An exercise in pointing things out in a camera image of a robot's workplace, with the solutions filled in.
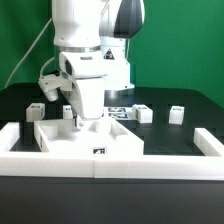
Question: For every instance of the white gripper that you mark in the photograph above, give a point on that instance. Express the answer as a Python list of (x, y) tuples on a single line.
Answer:
[(86, 72)]

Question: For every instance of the white square tabletop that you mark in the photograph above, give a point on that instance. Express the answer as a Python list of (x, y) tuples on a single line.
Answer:
[(105, 137)]

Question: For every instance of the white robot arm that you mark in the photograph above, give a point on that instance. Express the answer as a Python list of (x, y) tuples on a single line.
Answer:
[(79, 26)]

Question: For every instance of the fiducial tag sheet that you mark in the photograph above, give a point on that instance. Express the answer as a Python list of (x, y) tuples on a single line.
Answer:
[(119, 113)]

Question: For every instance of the white U-shaped fence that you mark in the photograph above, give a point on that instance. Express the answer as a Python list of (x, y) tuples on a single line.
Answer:
[(146, 167)]

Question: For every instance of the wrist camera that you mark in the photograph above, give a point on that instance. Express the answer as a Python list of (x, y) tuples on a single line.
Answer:
[(51, 84)]

